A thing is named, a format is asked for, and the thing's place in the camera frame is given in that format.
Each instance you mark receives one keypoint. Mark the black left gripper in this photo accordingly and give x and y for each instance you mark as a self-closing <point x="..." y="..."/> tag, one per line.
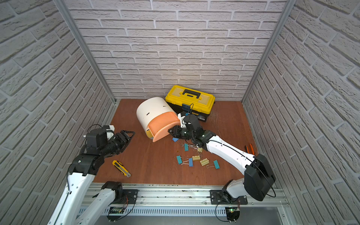
<point x="120" y="140"/>

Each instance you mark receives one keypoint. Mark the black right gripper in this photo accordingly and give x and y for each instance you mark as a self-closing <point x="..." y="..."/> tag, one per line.
<point x="175" y="134"/>

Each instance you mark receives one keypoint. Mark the orange top drawer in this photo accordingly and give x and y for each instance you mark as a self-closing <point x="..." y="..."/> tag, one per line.
<point x="159" y="126"/>

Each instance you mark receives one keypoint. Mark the round white drawer cabinet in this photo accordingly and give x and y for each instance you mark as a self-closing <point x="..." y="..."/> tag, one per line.
<point x="150" y="109"/>

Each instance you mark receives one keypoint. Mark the yellow binder clip small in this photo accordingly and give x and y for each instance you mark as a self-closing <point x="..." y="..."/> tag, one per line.
<point x="195" y="158"/>

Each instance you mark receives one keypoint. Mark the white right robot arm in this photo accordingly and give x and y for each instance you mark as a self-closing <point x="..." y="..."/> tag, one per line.
<point x="258" y="175"/>

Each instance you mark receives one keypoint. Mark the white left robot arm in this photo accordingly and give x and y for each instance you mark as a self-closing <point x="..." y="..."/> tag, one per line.
<point x="80" y="175"/>

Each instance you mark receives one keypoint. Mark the teal binder clip upper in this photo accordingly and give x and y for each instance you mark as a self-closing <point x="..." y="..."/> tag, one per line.
<point x="185" y="146"/>

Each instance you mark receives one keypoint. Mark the teal binder clip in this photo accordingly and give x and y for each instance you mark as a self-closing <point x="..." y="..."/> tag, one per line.
<point x="185" y="146"/>
<point x="215" y="165"/>
<point x="179" y="160"/>

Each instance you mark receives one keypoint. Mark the teal binder clip left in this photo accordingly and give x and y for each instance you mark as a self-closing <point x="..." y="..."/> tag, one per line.
<point x="179" y="160"/>

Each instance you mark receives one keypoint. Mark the blue binder clip lower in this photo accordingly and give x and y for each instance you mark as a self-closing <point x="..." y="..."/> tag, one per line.
<point x="190" y="162"/>

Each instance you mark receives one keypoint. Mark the teal binder clip lower right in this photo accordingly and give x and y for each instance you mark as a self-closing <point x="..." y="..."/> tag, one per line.
<point x="215" y="165"/>

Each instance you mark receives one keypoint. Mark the yellow utility knife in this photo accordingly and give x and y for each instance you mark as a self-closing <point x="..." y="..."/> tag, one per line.
<point x="121" y="168"/>

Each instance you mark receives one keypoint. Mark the yellow black toolbox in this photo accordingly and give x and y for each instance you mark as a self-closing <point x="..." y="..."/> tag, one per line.
<point x="185" y="99"/>

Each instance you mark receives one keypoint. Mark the left circuit board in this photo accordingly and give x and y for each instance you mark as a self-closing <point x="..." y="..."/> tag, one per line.
<point x="115" y="214"/>

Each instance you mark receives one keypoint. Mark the circuit board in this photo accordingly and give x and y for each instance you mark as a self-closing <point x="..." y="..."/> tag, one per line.
<point x="232" y="214"/>
<point x="115" y="214"/>

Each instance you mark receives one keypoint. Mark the right circuit board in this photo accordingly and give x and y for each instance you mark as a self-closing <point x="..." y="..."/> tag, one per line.
<point x="232" y="214"/>

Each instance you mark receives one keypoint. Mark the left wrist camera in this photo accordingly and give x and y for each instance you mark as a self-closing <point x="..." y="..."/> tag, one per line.
<point x="98" y="137"/>

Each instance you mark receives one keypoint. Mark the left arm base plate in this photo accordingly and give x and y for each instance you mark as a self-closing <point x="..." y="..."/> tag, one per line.
<point x="118" y="197"/>

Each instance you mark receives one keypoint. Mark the aluminium rail frame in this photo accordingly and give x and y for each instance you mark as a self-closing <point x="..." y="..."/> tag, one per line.
<point x="182" y="200"/>

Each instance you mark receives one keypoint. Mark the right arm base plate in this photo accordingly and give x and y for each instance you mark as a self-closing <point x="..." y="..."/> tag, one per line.
<point x="221" y="197"/>

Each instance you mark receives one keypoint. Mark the orange handled pliers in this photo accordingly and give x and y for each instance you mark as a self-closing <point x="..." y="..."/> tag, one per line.
<point x="249" y="149"/>

